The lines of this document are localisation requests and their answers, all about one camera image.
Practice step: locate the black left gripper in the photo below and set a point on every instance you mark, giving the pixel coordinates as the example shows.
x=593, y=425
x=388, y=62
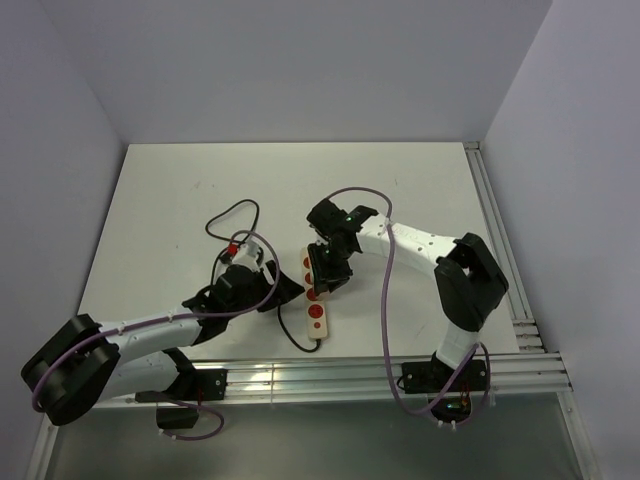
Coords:
x=288, y=290

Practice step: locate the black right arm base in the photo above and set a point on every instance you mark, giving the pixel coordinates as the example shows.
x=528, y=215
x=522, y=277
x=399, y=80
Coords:
x=463, y=394

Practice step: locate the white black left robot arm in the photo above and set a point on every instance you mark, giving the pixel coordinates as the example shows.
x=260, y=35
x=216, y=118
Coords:
x=86, y=362

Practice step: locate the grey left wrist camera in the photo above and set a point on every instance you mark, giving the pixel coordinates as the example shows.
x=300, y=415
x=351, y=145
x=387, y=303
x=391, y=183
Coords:
x=248, y=255

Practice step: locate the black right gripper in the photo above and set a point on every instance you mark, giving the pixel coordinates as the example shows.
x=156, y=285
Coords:
x=324, y=275

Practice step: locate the beige power strip red sockets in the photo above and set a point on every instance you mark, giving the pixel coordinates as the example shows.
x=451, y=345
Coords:
x=315, y=308

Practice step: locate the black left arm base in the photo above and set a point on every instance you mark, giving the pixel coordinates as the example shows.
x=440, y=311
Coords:
x=181, y=405

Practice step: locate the aluminium rail frame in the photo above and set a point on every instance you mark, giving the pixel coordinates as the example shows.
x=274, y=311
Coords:
x=328, y=415

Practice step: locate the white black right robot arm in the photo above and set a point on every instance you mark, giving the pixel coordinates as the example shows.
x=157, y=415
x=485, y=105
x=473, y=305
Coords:
x=469, y=281

